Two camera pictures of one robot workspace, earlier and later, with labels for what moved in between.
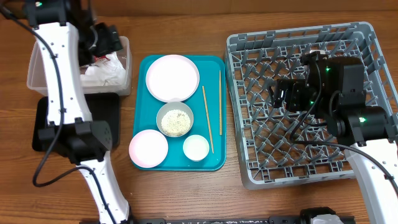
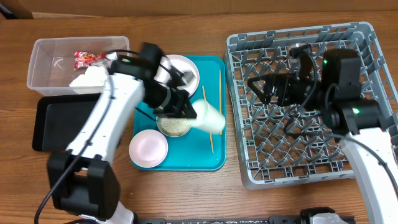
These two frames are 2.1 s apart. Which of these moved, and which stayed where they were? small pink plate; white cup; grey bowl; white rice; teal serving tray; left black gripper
Moved: left black gripper; white cup
Stayed: white rice; grey bowl; small pink plate; teal serving tray
